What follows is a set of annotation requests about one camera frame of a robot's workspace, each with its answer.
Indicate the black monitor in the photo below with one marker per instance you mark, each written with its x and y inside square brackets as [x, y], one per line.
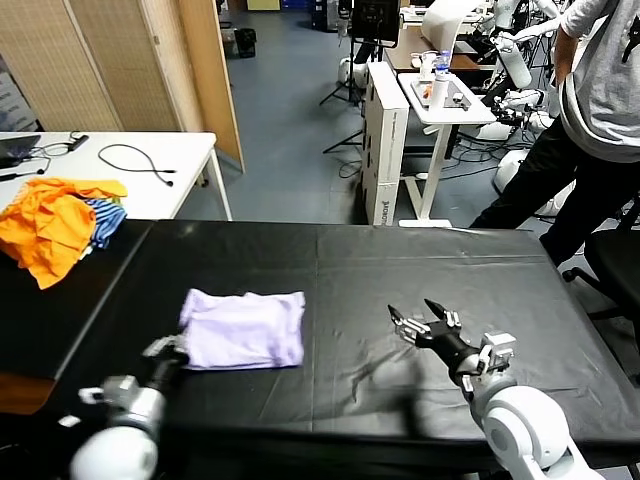
[375, 19]

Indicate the tall white cardboard box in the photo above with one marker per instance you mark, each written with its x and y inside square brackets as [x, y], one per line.
[385, 149]

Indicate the lavender t-shirt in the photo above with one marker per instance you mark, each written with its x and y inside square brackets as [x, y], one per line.
[245, 330]

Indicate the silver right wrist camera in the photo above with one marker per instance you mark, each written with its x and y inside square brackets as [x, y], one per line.
[497, 350]

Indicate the white humanoid robot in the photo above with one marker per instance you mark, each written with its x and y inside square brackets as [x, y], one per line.
[515, 62]

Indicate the black side table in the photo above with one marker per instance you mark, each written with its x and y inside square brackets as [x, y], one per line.
[30, 325]

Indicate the black laptop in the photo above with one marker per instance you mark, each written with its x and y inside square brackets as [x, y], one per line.
[16, 147]

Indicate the white tumbler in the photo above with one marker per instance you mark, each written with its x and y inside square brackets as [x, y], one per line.
[437, 95]

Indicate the black table cover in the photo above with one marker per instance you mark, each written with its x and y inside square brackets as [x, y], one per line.
[400, 260]

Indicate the black tripod stand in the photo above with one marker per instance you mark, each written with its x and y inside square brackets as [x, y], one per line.
[353, 74]

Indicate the black office chair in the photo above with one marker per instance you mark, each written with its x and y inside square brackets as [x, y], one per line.
[614, 260]

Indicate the black bin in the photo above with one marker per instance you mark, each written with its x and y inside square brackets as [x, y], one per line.
[245, 41]

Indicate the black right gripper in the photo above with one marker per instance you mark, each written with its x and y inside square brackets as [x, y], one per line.
[447, 345]

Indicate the wooden folding screen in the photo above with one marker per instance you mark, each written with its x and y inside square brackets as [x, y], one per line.
[122, 60]

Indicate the brown desk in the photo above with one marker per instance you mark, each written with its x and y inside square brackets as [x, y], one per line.
[407, 49]

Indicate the grey tray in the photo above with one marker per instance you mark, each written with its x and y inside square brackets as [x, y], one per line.
[417, 95]

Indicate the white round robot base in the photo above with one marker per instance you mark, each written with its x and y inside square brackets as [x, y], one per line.
[507, 167]

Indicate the white table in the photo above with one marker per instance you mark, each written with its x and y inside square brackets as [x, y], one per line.
[162, 149]

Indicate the small white wheeled base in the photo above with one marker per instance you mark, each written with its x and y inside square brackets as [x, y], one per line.
[347, 69]

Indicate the person in grey shirt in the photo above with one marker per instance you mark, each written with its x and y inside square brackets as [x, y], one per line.
[600, 90]

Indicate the clear water bottle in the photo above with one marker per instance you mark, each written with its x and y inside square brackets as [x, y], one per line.
[441, 60]

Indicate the white curved shell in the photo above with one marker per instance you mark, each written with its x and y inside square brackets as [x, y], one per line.
[442, 24]

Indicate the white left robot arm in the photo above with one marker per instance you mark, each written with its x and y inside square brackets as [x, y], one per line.
[120, 445]

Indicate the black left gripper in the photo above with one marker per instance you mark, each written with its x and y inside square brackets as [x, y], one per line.
[167, 372]

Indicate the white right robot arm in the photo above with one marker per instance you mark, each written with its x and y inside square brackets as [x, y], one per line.
[525, 430]

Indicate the blue striped garment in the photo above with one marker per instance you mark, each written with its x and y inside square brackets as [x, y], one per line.
[108, 219]

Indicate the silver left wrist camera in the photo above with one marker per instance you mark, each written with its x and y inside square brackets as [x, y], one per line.
[117, 390]

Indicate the small white standing desk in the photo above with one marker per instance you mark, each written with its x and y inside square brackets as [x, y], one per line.
[432, 165]

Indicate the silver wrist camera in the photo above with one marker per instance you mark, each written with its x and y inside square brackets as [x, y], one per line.
[497, 350]
[117, 390]

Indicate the orange garment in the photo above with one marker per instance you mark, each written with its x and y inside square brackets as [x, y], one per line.
[42, 224]

